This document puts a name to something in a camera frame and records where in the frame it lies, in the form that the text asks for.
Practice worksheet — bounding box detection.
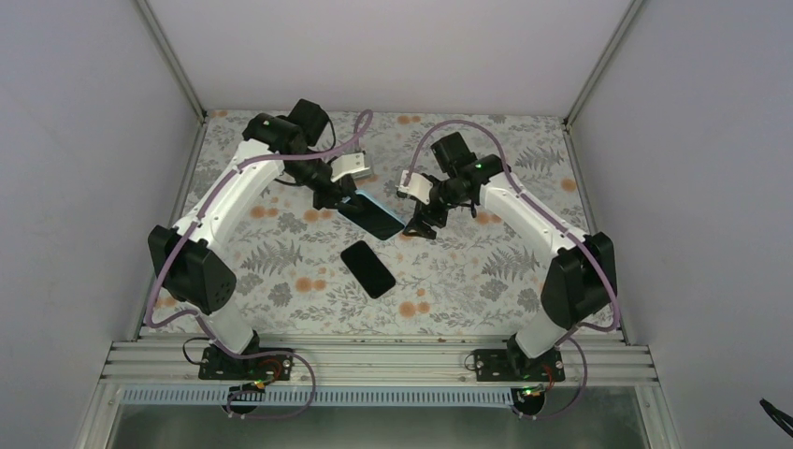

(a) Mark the phone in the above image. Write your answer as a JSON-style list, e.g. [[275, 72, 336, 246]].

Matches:
[[339, 190, 405, 240]]

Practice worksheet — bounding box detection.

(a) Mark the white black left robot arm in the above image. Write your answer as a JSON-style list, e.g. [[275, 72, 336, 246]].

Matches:
[[144, 99, 373, 379]]

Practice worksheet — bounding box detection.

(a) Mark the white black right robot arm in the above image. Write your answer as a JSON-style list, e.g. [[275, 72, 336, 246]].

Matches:
[[397, 132, 619, 381]]

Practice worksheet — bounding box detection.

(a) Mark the black smartphone on table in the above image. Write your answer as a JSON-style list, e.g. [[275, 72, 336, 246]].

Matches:
[[340, 240, 397, 298]]

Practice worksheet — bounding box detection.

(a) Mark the floral patterned table mat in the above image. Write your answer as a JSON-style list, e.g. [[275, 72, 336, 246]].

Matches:
[[142, 109, 621, 339]]

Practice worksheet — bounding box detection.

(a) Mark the black object at right edge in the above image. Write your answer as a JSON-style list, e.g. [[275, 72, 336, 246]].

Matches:
[[759, 398, 793, 437]]

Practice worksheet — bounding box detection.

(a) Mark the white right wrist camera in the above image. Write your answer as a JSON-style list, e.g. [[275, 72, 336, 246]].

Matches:
[[396, 170, 440, 205]]

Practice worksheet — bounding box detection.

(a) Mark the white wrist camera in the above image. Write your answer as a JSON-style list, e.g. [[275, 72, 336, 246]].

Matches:
[[328, 152, 374, 181], [396, 170, 440, 205]]

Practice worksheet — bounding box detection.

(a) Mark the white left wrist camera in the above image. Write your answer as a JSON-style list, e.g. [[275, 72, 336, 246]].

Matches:
[[328, 152, 374, 181]]

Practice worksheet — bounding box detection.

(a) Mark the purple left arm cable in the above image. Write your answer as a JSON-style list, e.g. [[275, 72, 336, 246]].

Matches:
[[143, 109, 375, 423]]

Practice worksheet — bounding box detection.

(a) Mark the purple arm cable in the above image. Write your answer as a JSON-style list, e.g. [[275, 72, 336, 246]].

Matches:
[[405, 119, 622, 423], [143, 109, 375, 423]]

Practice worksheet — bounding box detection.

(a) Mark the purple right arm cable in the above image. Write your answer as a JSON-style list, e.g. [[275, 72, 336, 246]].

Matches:
[[405, 119, 622, 423]]

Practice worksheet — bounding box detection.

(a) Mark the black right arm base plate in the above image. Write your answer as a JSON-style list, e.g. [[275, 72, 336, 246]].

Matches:
[[469, 349, 566, 383]]

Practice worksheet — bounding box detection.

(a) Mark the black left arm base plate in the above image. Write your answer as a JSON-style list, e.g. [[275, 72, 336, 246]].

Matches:
[[197, 345, 294, 383]]

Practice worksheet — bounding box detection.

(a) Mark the white slotted cable duct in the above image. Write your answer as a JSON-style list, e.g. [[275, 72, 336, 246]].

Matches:
[[119, 385, 512, 408]]

